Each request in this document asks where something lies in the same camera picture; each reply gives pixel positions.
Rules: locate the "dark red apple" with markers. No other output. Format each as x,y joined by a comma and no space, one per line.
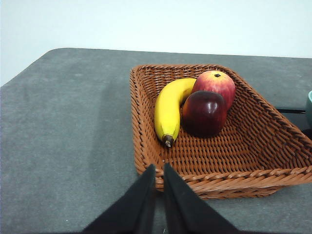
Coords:
204,114

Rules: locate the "red-orange apple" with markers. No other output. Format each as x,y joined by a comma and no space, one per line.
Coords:
219,85

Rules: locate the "brown wicker basket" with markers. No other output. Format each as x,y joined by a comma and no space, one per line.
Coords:
243,151

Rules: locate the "yellow banana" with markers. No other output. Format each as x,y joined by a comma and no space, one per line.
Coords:
168,109

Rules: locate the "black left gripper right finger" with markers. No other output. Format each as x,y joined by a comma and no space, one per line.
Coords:
187,212

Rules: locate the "teal ribbed bowl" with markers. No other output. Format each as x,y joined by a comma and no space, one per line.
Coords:
309,109

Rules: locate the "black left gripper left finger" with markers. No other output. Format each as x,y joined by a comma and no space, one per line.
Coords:
131,209

